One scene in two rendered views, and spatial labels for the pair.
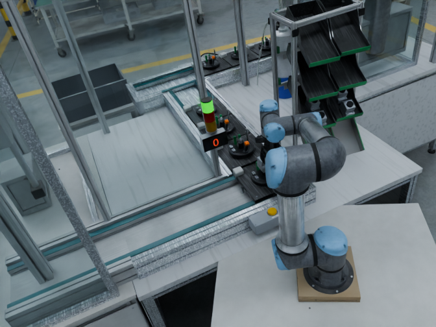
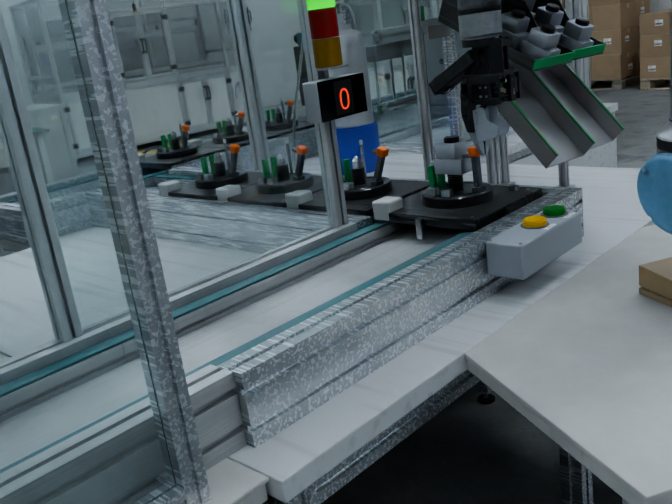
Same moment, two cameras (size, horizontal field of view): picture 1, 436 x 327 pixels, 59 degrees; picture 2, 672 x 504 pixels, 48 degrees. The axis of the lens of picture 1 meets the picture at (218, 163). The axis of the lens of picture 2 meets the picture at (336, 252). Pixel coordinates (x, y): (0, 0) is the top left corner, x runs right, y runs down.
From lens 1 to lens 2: 115 cm
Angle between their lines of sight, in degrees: 32
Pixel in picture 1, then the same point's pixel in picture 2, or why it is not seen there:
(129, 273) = (222, 419)
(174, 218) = (279, 308)
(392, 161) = not seen: hidden behind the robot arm
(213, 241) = (423, 315)
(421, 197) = not seen: hidden behind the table
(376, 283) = not seen: outside the picture
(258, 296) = (647, 367)
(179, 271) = (371, 397)
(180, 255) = (355, 356)
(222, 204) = (388, 264)
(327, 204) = (612, 232)
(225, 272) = (507, 362)
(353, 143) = (593, 127)
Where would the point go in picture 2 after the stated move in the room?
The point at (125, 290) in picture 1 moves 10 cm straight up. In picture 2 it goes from (223, 482) to (207, 404)
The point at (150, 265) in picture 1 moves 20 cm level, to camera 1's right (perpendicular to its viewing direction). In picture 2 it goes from (286, 380) to (416, 332)
